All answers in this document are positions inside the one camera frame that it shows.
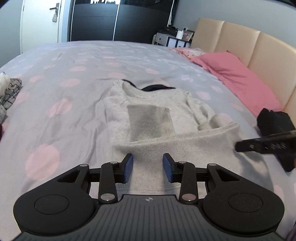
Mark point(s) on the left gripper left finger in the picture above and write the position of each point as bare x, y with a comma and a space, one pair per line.
112, 173

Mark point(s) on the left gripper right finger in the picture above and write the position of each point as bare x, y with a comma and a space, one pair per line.
184, 173

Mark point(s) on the light grey sweatshirt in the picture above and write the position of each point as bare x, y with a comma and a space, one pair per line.
150, 124

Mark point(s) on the black folded garment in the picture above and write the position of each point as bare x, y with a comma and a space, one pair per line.
273, 122

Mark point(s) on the grey pink-dotted bed cover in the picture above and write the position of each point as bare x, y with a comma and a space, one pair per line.
58, 119

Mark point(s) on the beige padded headboard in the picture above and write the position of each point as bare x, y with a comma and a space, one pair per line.
271, 59

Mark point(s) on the patterned pink pillow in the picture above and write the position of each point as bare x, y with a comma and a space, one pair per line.
188, 53

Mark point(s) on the dark red garment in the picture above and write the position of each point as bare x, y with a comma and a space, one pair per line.
1, 130

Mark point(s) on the grey patterned garment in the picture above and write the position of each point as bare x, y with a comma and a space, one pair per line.
10, 96

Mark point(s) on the white bedside cabinet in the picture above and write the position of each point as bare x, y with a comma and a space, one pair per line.
169, 41

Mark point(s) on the white ribbed garment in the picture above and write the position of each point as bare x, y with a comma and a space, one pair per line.
4, 83

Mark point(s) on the black sliding wardrobe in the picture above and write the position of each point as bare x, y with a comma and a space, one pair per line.
132, 21

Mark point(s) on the white door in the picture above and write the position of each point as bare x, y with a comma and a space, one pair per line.
44, 22

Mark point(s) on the picture frame on cabinet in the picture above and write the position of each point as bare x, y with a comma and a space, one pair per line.
187, 35

